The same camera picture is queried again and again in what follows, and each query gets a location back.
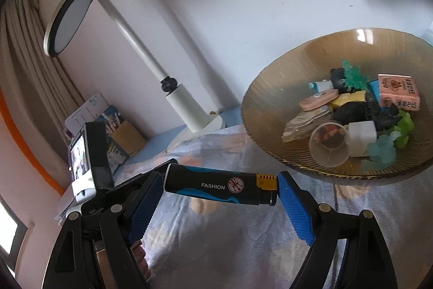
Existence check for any clear plastic cup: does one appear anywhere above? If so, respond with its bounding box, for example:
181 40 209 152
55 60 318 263
309 121 349 168

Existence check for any black lighter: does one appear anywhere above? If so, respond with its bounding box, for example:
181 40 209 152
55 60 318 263
163 163 278 206

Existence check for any window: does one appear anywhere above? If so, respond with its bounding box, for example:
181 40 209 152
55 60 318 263
0 197 28 272

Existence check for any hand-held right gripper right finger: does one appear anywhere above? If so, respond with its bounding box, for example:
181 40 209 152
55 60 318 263
275 171 398 289

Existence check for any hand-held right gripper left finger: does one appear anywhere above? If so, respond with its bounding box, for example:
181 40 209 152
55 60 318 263
41 172 165 289

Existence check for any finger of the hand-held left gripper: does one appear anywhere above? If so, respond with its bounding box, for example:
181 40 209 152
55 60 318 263
111 158 179 198

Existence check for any pink printed box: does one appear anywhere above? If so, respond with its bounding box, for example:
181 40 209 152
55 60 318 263
377 74 421 113

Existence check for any white printed box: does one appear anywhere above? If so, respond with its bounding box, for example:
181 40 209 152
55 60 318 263
64 93 131 174

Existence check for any green plastic plant toy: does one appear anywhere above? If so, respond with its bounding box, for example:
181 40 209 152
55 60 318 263
340 59 368 93

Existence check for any amber glass bowl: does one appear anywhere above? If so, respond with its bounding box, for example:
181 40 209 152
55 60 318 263
241 27 433 180

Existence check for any black bear figure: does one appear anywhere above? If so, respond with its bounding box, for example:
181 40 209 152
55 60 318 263
329 67 346 90

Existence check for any printed tablecloth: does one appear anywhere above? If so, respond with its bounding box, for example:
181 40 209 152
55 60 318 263
113 123 433 289

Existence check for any beige curtain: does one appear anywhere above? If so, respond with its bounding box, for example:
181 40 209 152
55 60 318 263
0 0 85 174

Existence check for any light green toy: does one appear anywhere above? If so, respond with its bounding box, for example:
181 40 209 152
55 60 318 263
389 110 415 149

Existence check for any white cube charger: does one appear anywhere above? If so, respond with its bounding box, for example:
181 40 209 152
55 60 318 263
347 121 378 157

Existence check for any small blue white figure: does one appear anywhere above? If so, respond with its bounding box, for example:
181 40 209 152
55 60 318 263
308 79 333 94

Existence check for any black dinosaur toy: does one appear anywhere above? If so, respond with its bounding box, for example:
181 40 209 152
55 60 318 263
333 99 401 132

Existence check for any person's left hand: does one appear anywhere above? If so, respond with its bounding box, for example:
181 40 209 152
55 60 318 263
130 239 152 281

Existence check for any brown cardboard box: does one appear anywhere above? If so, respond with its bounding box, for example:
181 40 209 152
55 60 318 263
110 121 147 157

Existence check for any pink oval case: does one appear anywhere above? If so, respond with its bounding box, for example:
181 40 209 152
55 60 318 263
299 89 339 112

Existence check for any clear packet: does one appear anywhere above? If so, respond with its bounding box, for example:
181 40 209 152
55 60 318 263
281 105 334 142

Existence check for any white desk lamp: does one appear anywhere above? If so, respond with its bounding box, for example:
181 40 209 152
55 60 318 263
43 0 227 149

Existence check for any teal translucent toy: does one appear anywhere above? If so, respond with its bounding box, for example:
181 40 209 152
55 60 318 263
360 133 397 171

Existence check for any yellow box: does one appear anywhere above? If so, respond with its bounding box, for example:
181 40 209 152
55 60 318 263
330 90 368 109

